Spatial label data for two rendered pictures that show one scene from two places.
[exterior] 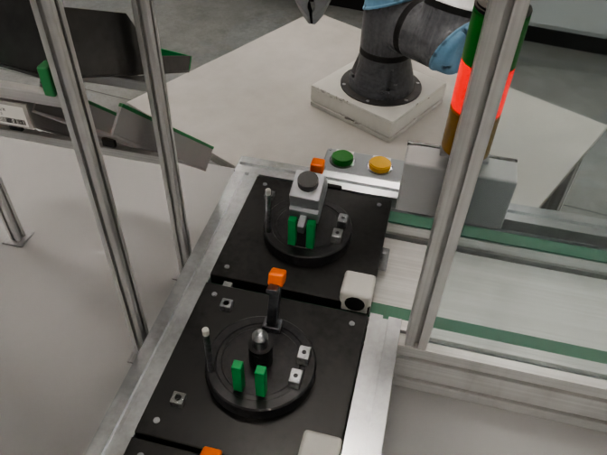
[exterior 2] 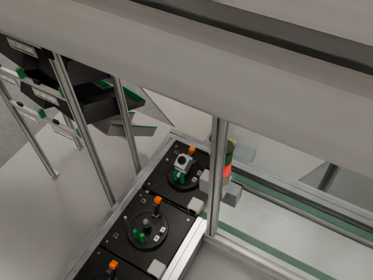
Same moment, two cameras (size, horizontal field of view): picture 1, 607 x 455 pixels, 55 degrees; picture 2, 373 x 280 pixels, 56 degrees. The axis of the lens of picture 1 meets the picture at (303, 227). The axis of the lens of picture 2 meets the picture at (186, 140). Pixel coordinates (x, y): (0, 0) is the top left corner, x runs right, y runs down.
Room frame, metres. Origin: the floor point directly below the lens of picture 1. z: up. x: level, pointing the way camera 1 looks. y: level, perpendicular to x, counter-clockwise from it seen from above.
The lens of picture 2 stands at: (-0.01, -0.25, 2.10)
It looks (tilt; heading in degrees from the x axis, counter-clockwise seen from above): 52 degrees down; 19
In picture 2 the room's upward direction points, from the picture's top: 2 degrees counter-clockwise
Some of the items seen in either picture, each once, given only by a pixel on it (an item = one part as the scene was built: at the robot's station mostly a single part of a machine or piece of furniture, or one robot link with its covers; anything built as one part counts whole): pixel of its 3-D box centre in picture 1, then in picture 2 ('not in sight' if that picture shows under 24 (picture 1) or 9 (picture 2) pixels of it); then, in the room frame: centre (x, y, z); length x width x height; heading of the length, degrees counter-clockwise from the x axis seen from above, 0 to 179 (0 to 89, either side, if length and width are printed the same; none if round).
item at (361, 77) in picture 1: (383, 65); not in sight; (1.23, -0.17, 0.96); 0.15 x 0.15 x 0.10
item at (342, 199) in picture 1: (307, 237); (185, 176); (0.67, -0.01, 0.96); 0.24 x 0.24 x 0.02; 78
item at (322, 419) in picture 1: (260, 349); (146, 225); (0.42, 0.05, 1.01); 0.24 x 0.24 x 0.13; 78
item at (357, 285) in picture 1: (357, 292); (195, 206); (0.55, -0.08, 0.97); 0.05 x 0.05 x 0.04; 78
